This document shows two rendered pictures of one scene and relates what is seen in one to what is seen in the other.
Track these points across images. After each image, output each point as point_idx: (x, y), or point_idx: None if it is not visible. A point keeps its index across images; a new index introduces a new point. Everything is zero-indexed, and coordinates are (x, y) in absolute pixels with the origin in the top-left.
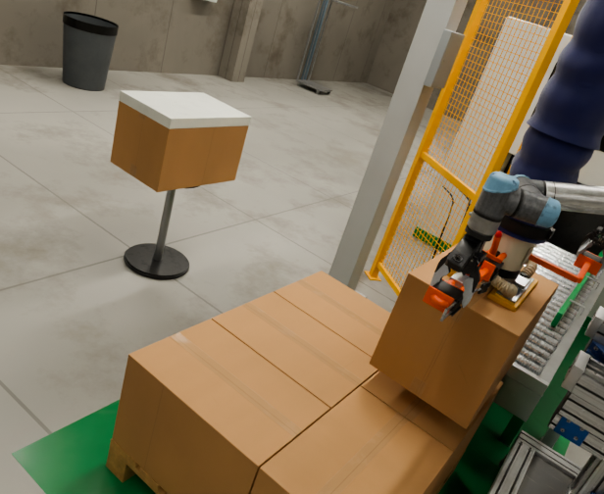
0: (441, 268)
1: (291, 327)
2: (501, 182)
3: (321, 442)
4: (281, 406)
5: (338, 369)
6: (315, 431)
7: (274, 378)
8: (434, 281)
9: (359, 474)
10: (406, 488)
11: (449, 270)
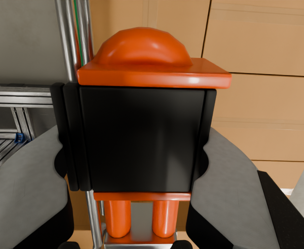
0: (257, 209)
1: (274, 133)
2: None
3: (187, 20)
4: (239, 30)
5: (215, 121)
6: (198, 28)
7: (261, 58)
8: (218, 140)
9: (141, 15)
10: (102, 38)
11: (200, 230)
